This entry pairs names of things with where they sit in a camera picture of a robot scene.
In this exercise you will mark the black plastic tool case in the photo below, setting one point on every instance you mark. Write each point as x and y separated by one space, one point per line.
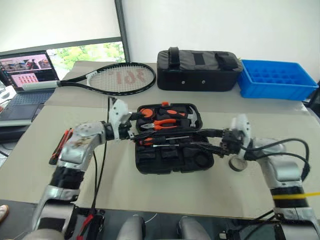
175 162

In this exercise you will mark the black fabric carry bag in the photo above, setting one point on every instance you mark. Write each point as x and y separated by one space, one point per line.
200 80

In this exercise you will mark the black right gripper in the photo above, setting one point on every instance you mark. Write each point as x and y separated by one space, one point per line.
231 143

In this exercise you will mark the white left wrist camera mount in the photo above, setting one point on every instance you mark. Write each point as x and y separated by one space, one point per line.
118 112

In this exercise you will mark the blue plastic divided crate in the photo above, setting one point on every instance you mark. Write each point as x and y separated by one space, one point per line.
275 92

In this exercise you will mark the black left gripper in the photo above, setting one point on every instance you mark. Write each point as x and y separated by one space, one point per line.
125 131

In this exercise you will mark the open grey laptop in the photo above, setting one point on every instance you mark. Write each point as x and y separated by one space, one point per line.
25 105

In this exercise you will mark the round grey tape roll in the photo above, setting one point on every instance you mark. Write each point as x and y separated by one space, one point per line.
237 165

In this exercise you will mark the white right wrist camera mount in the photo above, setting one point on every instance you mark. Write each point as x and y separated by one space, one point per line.
241 123

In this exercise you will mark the white plastic device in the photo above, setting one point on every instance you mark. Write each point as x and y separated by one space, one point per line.
6 93

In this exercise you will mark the dark grey window frame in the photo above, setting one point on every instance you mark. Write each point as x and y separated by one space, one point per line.
123 30

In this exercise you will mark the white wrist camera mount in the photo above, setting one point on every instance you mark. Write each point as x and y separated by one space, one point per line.
241 123
118 112

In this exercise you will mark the silver claw hammer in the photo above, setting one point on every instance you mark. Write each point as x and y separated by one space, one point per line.
193 115

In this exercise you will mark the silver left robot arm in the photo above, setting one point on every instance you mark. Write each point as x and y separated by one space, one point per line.
83 136

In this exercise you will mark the orange black utility knife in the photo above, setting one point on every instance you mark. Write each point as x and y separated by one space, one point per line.
56 153

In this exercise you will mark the orange case latch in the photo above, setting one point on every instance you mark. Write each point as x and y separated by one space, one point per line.
165 103

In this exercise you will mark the round orange tape measure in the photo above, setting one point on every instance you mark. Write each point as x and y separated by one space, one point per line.
147 113

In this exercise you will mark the black white tennis racket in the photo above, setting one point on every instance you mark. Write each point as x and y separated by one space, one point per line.
37 86

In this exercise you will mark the grey rounded shape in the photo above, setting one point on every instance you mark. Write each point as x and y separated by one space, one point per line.
191 228
131 228

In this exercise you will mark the yellow tape strip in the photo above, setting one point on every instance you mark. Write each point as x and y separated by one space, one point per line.
312 193

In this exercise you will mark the white shoe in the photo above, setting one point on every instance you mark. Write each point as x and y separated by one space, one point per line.
3 213

